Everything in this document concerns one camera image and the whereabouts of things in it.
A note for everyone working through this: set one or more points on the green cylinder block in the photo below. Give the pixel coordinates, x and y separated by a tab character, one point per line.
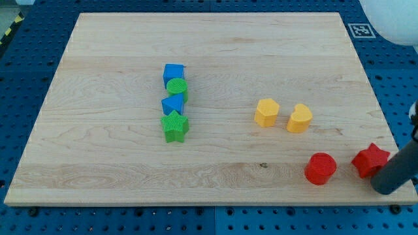
177	86

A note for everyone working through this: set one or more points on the white fiducial marker tag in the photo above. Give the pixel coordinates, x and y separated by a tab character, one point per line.
361	30

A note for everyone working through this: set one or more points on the blue triangle block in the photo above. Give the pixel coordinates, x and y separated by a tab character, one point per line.
173	103

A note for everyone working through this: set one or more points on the green star block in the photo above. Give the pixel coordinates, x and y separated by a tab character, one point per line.
175	126

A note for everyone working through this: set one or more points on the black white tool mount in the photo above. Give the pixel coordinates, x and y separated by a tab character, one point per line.
413	118

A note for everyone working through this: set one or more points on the wooden board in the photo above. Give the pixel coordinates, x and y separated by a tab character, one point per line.
98	140

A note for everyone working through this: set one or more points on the red cylinder block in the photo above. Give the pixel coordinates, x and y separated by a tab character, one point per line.
320	168

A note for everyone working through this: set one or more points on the blue cube block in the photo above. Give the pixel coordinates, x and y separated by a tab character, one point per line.
172	71

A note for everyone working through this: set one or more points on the red star block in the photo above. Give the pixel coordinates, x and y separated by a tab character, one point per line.
370	160

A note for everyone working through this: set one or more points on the yellow heart block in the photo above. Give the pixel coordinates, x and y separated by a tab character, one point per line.
300	119

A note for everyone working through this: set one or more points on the yellow pentagon block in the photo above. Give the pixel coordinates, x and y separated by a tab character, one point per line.
266	112

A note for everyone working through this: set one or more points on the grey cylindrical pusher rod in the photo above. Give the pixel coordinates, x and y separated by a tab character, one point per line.
398	170

